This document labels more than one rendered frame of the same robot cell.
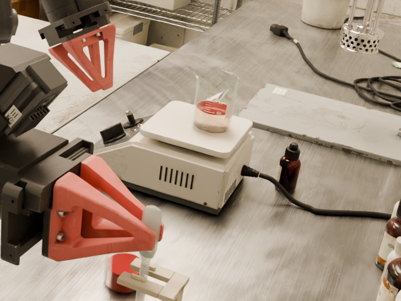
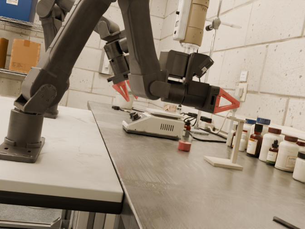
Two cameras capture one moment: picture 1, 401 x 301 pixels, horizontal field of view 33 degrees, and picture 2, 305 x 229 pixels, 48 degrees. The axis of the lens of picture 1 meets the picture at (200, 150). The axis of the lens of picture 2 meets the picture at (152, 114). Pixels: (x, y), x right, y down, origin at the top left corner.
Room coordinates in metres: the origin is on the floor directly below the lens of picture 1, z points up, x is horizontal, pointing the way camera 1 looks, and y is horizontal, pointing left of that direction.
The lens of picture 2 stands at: (-0.27, 0.64, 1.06)
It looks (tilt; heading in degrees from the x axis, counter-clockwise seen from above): 4 degrees down; 331
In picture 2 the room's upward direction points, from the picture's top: 10 degrees clockwise
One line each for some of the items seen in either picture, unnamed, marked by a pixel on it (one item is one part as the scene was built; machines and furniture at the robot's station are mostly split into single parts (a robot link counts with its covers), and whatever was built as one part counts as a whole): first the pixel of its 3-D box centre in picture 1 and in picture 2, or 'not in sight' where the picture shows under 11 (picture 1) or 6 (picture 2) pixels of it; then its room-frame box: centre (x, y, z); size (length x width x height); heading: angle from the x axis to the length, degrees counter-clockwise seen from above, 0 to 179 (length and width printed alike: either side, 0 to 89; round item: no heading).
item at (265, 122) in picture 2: not in sight; (260, 136); (0.60, -0.28, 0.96); 0.07 x 0.07 x 0.13
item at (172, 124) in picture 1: (197, 126); (164, 112); (0.79, 0.01, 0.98); 0.12 x 0.12 x 0.01; 74
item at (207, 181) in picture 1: (175, 151); (155, 123); (0.80, 0.03, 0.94); 0.22 x 0.13 x 0.08; 74
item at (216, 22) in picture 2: not in sight; (212, 24); (1.09, -0.34, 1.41); 0.25 x 0.11 x 0.05; 74
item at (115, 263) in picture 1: (126, 258); (185, 140); (0.56, 0.06, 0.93); 0.04 x 0.04 x 0.06
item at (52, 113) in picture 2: not in sight; (49, 103); (1.01, 0.37, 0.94); 0.20 x 0.07 x 0.08; 164
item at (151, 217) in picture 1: (148, 233); (236, 103); (0.41, 0.03, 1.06); 0.01 x 0.01 x 0.04; 71
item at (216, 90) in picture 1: (212, 101); (170, 102); (0.79, -0.01, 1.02); 0.06 x 0.05 x 0.08; 84
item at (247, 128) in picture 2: not in sight; (248, 134); (0.69, -0.31, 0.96); 0.06 x 0.06 x 0.11
